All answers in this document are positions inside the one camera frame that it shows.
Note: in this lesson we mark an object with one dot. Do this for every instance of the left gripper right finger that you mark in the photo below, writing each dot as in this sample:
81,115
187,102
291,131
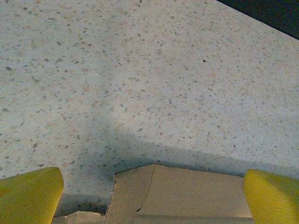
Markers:
275,200

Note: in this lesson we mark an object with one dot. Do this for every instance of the brown cardboard paper box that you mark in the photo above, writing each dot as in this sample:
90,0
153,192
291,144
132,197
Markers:
187,198

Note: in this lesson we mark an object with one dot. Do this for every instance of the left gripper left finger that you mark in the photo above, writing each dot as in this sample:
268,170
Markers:
28,198

